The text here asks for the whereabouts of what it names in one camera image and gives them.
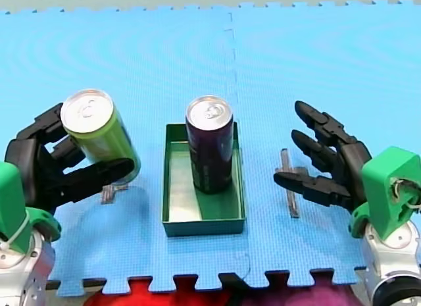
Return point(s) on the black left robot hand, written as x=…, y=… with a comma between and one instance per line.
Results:
x=49, y=168

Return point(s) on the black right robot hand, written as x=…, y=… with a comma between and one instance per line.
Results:
x=329, y=161

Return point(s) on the green drink can dark band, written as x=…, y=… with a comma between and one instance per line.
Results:
x=102, y=135

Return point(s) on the dark purple drink can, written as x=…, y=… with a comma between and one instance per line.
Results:
x=210, y=144

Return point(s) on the shallow green tray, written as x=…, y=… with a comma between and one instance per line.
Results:
x=204, y=194

